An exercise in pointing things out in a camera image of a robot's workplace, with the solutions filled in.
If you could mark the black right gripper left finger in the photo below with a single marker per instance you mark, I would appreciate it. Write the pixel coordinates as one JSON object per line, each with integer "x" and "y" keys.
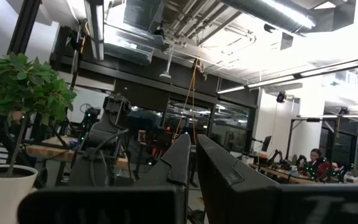
{"x": 172, "y": 169}

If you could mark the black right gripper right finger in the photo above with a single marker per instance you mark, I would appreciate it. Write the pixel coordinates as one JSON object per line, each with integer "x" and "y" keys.
{"x": 225, "y": 189}

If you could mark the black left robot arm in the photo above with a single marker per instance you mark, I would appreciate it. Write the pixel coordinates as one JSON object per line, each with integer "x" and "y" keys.
{"x": 101, "y": 137}

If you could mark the wooden background table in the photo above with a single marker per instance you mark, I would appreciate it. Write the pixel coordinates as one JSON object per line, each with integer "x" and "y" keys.
{"x": 48, "y": 152}
{"x": 278, "y": 174}

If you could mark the black monitor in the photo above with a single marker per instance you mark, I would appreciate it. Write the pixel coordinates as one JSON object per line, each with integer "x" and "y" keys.
{"x": 266, "y": 143}

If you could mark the LED light bar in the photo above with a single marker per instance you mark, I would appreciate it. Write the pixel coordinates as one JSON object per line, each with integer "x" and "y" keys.
{"x": 96, "y": 31}

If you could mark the green plant in white pot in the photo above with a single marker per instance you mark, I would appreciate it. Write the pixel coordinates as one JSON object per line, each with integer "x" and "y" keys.
{"x": 26, "y": 84}

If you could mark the silver air duct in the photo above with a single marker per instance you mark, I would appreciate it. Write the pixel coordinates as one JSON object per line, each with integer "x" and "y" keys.
{"x": 269, "y": 14}

